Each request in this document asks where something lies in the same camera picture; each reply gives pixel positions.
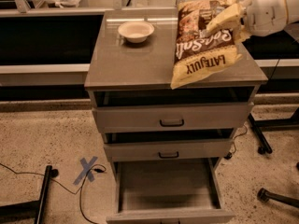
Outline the brown chip bag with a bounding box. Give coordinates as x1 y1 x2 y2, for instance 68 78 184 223
171 0 241 89

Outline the black stand leg right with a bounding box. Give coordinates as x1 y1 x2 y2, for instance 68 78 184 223
248 108 299 154

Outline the grey drawer cabinet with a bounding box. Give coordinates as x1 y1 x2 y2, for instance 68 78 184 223
83 7 269 179

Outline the middle grey drawer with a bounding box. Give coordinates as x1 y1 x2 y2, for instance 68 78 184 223
104 139 232 162

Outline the black drawer handle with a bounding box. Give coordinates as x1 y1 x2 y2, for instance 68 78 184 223
158 151 179 160
159 119 185 127

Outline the bottom grey drawer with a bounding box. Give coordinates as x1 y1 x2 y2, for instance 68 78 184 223
107 159 234 224

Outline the black top drawer handle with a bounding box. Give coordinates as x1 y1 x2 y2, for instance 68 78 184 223
159 119 185 127

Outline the blue tape cross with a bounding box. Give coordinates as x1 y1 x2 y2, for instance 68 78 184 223
73 156 97 185

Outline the black caster leg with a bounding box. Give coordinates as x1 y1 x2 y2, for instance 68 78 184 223
257 188 299 208

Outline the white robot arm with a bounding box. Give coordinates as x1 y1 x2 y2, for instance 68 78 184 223
206 0 299 41

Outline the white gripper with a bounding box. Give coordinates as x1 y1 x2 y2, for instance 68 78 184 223
206 0 288 43

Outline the black middle drawer handle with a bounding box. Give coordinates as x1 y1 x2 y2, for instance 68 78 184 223
158 151 179 160

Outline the black floor cable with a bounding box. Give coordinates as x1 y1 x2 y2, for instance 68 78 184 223
0 161 107 224

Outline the top grey drawer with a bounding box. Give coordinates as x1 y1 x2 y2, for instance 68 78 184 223
93 103 253 133

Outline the grey drawer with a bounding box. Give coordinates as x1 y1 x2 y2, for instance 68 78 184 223
93 103 253 133
104 139 232 162
107 159 234 224

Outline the white paper bowl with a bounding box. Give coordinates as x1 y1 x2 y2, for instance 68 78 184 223
118 21 154 43

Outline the black stand leg left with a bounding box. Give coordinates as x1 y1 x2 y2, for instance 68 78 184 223
0 165 59 224

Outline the black stand leg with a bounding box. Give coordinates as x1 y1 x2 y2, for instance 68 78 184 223
248 108 299 154
0 165 59 224

